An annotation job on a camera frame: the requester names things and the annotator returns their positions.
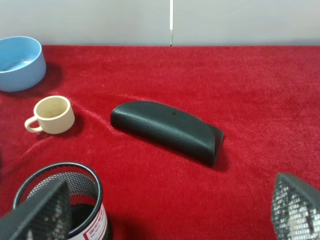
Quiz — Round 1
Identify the blue bowl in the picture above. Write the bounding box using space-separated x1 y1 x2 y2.
0 36 47 93

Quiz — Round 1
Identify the right gripper black textured left finger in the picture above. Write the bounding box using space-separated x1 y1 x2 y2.
0 179 72 240

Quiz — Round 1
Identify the red velvet tablecloth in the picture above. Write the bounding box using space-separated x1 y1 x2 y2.
0 45 320 240

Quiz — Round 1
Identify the small cream cup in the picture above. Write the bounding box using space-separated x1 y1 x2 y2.
24 95 75 135

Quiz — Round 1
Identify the right gripper black textured right finger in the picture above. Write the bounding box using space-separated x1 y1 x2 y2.
271 173 320 240

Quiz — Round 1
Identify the black mesh pen holder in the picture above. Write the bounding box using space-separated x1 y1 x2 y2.
12 162 112 240

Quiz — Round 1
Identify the black glasses case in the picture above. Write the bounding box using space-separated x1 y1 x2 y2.
110 101 224 167

